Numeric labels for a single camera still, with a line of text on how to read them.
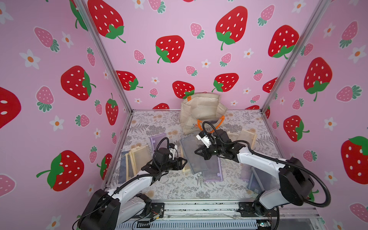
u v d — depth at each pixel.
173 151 0.77
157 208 0.75
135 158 0.93
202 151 0.76
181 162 0.75
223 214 0.73
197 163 0.83
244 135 1.05
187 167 0.87
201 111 1.11
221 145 0.65
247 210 0.73
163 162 0.66
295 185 0.43
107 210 0.40
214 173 0.86
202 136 0.73
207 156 0.76
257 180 0.81
